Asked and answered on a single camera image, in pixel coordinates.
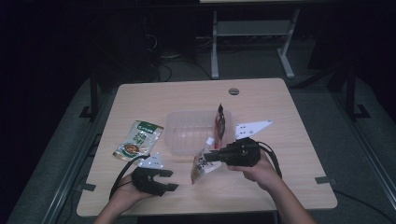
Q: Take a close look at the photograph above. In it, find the right hand-held gripper cable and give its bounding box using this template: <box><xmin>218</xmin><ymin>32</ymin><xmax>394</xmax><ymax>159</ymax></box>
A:
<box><xmin>256</xmin><ymin>141</ymin><xmax>283</xmax><ymax>180</ymax></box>

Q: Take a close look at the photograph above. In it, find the black metal stand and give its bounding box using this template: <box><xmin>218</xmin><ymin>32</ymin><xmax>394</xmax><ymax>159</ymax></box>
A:
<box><xmin>78</xmin><ymin>68</ymin><xmax>101</xmax><ymax>120</ymax></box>
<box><xmin>345</xmin><ymin>62</ymin><xmax>372</xmax><ymax>120</ymax></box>

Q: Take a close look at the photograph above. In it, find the white metal desk frame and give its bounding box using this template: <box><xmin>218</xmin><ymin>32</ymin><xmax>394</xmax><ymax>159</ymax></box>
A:
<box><xmin>210</xmin><ymin>8</ymin><xmax>302</xmax><ymax>79</ymax></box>

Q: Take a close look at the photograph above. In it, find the tangle of black cables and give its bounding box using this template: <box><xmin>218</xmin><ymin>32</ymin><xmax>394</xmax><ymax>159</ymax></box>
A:
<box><xmin>146</xmin><ymin>31</ymin><xmax>213</xmax><ymax>82</ymax></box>

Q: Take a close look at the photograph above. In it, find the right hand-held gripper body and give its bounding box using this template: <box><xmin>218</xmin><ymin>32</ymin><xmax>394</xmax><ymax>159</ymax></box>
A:
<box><xmin>219</xmin><ymin>119</ymin><xmax>274</xmax><ymax>167</ymax></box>

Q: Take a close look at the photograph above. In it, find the person's left hand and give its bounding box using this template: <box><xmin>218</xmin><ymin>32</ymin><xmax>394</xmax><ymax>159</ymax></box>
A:
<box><xmin>110</xmin><ymin>174</ymin><xmax>155</xmax><ymax>208</ymax></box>

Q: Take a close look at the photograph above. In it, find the hand-held gripper cable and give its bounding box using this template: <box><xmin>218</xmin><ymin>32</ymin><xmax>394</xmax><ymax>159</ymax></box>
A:
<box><xmin>256</xmin><ymin>141</ymin><xmax>283</xmax><ymax>180</ymax></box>
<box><xmin>109</xmin><ymin>154</ymin><xmax>151</xmax><ymax>200</ymax></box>

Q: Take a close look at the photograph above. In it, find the clear plastic container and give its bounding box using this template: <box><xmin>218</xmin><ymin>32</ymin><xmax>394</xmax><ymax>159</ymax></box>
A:
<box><xmin>163</xmin><ymin>109</ymin><xmax>236</xmax><ymax>156</ymax></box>

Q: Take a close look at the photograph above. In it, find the green sauce packet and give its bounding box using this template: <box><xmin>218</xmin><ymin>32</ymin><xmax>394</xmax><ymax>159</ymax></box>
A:
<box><xmin>112</xmin><ymin>119</ymin><xmax>164</xmax><ymax>161</ymax></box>

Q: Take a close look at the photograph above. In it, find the person's right hand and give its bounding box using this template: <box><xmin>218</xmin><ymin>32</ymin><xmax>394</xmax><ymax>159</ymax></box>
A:
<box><xmin>227</xmin><ymin>152</ymin><xmax>283</xmax><ymax>192</ymax></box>

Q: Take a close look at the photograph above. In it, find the thin black cable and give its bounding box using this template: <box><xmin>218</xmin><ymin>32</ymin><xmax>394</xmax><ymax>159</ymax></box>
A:
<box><xmin>334</xmin><ymin>189</ymin><xmax>396</xmax><ymax>224</ymax></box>

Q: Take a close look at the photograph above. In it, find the grey metal rail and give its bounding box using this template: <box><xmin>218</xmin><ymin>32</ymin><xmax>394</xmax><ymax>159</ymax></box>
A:
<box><xmin>40</xmin><ymin>90</ymin><xmax>120</xmax><ymax>224</ymax></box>
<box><xmin>330</xmin><ymin>90</ymin><xmax>396</xmax><ymax>202</ymax></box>

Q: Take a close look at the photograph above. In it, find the left hand-held gripper cable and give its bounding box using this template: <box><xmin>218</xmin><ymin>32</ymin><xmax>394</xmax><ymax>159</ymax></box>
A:
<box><xmin>109</xmin><ymin>154</ymin><xmax>151</xmax><ymax>200</ymax></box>

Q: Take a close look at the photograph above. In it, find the red and black snack packet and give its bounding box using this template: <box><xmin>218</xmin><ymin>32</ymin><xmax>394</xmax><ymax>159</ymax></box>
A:
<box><xmin>214</xmin><ymin>103</ymin><xmax>227</xmax><ymax>149</ymax></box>

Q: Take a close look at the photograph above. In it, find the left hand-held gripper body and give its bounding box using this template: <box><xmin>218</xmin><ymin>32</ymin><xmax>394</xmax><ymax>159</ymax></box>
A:
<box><xmin>131</xmin><ymin>152</ymin><xmax>167</xmax><ymax>198</ymax></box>

